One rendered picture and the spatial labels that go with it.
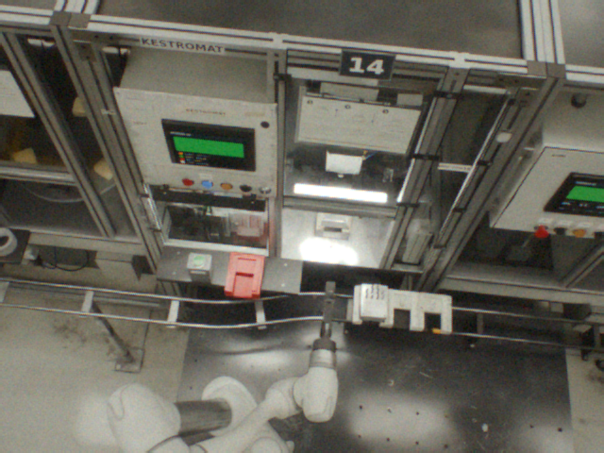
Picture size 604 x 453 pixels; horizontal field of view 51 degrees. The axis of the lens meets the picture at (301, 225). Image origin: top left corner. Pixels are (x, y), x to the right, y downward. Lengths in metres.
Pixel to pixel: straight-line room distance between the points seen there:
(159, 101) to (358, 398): 1.38
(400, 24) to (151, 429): 1.16
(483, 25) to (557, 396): 1.57
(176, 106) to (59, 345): 1.97
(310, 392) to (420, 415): 0.65
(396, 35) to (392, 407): 1.46
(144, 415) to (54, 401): 1.67
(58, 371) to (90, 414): 0.28
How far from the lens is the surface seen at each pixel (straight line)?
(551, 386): 2.73
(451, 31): 1.62
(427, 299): 2.48
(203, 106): 1.68
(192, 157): 1.85
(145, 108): 1.75
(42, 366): 3.42
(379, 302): 2.37
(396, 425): 2.52
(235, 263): 2.37
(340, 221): 2.38
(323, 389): 2.00
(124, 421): 1.73
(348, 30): 1.57
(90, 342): 3.39
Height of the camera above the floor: 3.12
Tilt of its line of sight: 62 degrees down
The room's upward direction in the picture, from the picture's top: 5 degrees clockwise
